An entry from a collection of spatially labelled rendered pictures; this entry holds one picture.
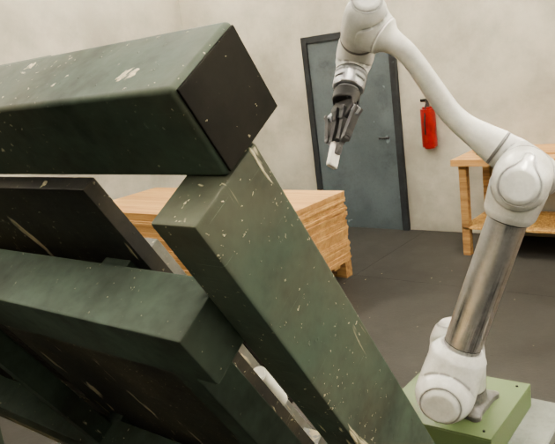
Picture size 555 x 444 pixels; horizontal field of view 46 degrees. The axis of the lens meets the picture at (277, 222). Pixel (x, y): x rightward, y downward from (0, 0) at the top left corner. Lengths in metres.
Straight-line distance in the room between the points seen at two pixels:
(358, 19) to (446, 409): 1.02
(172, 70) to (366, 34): 1.20
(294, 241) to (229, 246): 0.10
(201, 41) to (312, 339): 0.33
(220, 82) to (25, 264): 0.46
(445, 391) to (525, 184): 0.57
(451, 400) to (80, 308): 1.20
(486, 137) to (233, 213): 1.29
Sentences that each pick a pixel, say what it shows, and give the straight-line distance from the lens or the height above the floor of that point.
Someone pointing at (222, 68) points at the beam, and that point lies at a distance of 0.58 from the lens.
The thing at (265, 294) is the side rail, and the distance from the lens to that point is 0.64.
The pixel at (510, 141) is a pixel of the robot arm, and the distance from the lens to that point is 1.82.
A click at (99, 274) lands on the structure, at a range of 0.81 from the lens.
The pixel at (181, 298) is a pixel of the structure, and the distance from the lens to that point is 0.69.
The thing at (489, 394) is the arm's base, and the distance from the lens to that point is 2.17.
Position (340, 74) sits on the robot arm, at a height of 1.86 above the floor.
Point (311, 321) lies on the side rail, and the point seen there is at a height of 1.64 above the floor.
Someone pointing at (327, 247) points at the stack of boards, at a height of 0.35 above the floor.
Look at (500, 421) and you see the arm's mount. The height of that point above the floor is 0.83.
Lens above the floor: 1.90
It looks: 13 degrees down
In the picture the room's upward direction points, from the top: 7 degrees counter-clockwise
